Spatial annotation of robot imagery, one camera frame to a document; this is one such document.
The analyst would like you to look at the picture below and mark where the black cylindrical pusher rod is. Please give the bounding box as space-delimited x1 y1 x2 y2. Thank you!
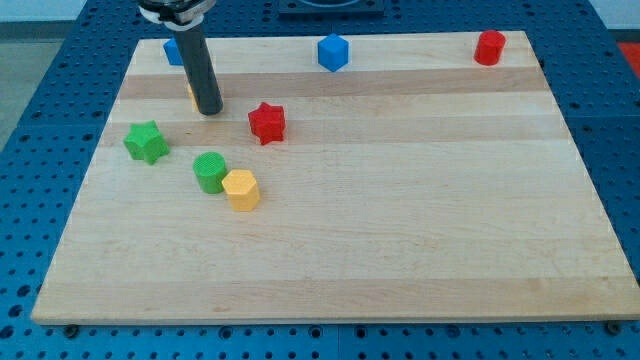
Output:
174 24 223 115

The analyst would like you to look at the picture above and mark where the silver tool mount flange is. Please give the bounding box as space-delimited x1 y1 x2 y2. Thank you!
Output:
137 0 216 31

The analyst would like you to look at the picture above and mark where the yellow heart block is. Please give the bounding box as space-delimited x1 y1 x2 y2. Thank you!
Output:
187 84 199 112

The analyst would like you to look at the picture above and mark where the blue block behind rod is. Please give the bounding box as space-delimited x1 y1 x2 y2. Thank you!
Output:
163 38 183 66

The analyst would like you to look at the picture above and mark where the green star block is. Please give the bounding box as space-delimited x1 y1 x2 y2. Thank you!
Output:
123 121 170 165

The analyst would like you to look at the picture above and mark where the red star block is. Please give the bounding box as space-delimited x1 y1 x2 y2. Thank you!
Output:
248 102 286 145

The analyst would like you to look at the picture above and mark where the green cylinder block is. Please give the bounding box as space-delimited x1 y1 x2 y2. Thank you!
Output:
192 152 227 194

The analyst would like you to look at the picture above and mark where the blue cube block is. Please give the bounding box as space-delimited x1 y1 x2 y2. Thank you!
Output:
317 33 349 72

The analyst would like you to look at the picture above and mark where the yellow hexagon block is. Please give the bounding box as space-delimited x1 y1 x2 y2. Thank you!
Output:
222 169 261 212

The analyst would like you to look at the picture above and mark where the wooden board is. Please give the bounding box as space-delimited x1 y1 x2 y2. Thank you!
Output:
32 31 639 325

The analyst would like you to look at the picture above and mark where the red cylinder block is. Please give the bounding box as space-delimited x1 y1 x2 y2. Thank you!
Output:
474 30 506 66

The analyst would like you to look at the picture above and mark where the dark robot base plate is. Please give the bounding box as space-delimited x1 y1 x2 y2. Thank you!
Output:
277 0 385 17

